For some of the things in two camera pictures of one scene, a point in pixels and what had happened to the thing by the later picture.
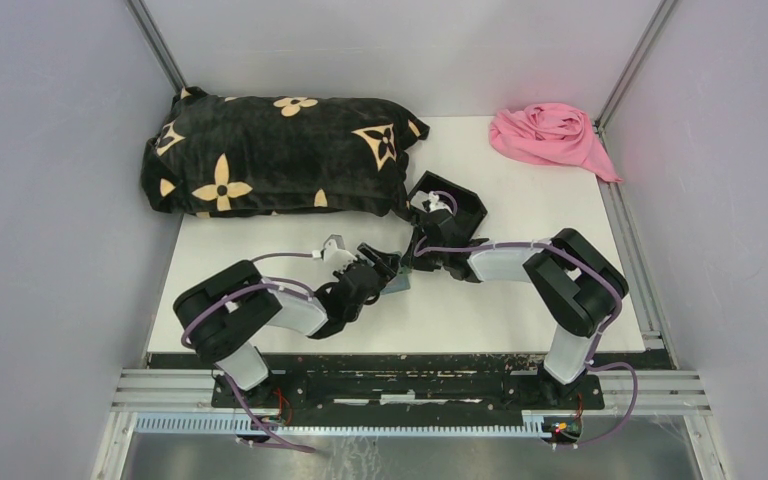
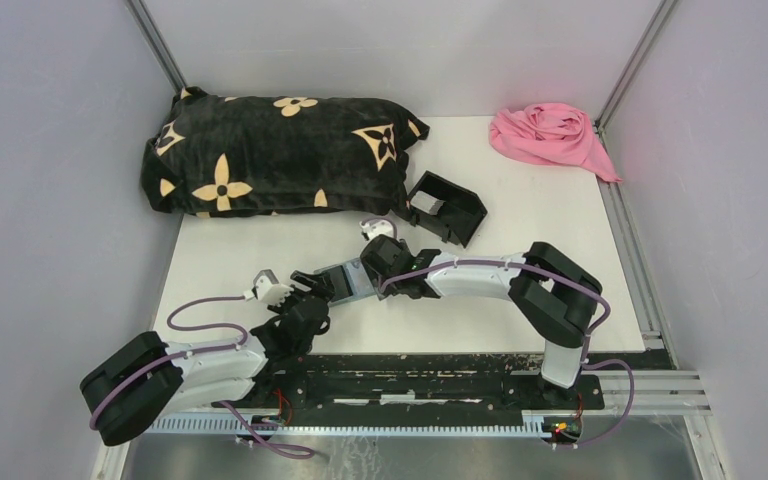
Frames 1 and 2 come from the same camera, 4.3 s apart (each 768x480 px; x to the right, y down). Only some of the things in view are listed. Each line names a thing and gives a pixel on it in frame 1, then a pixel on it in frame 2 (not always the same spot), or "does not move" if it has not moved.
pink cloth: [552, 133] does not move
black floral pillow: [239, 154] does not move
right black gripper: [417, 263] -> [387, 291]
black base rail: [412, 385] does not move
